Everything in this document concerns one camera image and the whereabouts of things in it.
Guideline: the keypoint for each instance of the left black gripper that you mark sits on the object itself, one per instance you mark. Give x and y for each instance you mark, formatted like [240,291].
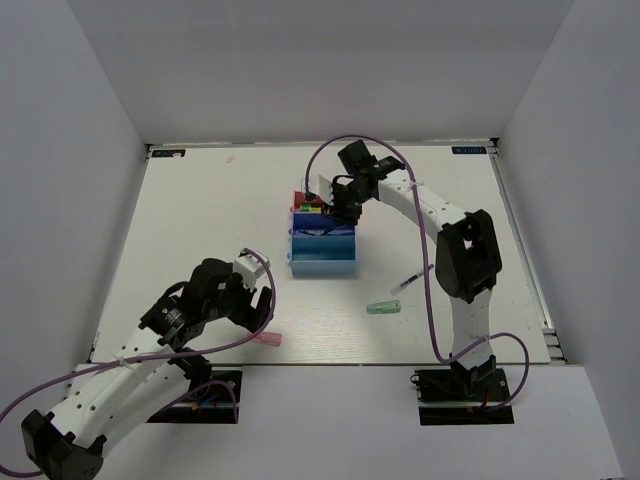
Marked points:
[250,316]

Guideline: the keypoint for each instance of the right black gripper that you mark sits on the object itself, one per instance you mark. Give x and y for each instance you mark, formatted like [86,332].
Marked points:
[338,213]

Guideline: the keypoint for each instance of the blue pen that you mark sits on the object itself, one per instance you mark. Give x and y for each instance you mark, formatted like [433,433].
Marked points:
[311,232]

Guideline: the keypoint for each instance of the green patterned pen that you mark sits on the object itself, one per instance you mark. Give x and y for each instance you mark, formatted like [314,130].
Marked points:
[344,230]

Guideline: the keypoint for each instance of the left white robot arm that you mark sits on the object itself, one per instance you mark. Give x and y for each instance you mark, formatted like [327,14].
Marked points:
[153,369]

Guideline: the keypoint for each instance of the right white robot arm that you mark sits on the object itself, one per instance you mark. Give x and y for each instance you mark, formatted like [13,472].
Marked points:
[467,256]

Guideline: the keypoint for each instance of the dark blue container bin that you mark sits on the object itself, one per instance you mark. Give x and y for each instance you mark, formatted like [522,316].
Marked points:
[310,221]

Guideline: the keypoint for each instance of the red container bin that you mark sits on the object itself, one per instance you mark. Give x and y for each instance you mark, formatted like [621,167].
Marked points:
[301,197]

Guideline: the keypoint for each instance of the light blue container bin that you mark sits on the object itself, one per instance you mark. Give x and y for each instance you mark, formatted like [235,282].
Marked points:
[323,256]

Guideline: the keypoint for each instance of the purple pen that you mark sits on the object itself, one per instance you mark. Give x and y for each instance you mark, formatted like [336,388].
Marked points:
[407,282]

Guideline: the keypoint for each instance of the right blue table label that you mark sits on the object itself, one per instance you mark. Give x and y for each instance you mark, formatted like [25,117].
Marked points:
[469,150]

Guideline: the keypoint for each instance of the blue table label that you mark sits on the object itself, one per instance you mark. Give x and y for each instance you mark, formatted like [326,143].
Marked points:
[168,153]
[469,150]

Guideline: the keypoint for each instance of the left blue table label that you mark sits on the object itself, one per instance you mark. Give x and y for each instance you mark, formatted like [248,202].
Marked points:
[168,153]

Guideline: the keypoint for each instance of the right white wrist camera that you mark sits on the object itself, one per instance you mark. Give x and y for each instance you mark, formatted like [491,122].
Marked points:
[317,190]

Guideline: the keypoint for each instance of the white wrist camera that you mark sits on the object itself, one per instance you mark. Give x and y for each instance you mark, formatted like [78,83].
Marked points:
[317,190]
[250,266]

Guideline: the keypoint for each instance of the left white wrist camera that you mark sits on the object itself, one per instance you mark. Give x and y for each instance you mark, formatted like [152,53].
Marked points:
[250,266]

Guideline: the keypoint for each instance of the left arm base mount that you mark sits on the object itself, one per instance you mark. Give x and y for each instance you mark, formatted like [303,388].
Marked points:
[218,404]

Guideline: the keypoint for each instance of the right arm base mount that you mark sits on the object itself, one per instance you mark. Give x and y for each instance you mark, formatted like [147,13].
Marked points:
[442,401]

